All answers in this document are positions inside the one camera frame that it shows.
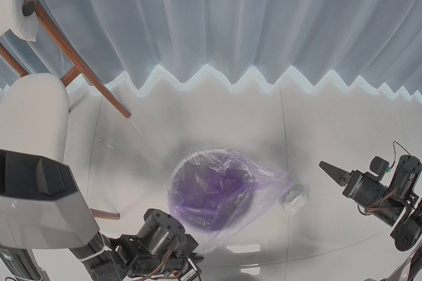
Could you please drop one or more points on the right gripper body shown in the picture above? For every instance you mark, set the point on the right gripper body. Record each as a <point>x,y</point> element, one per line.
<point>366,189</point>

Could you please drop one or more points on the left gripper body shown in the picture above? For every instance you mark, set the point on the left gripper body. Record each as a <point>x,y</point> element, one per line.
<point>189,274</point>

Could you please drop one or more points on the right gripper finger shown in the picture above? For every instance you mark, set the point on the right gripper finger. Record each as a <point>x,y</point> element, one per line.
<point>341,181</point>
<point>339,171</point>

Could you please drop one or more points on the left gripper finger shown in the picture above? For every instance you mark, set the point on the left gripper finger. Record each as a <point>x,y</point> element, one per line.
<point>198,260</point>

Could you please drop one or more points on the white paper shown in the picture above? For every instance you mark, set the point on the white paper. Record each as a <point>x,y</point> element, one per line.
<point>294,199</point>

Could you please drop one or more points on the purple plastic bag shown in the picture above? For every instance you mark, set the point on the purple plastic bag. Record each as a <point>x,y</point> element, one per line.
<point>214,194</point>

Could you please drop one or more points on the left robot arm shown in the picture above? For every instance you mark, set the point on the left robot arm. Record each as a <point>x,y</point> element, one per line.
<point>39,207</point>

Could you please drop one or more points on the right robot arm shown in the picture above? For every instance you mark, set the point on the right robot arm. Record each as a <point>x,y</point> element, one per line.
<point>407,174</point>

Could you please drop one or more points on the white trash bin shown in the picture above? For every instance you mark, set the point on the white trash bin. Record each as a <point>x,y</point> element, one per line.
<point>180,171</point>

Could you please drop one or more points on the white curtain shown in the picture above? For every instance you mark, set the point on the white curtain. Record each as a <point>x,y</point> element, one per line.
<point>211,9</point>

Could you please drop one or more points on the white cushioned wooden chair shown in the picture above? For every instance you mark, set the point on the white cushioned wooden chair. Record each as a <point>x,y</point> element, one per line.
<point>33,115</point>

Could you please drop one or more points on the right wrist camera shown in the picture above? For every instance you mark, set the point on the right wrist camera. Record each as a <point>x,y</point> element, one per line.
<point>379,166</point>

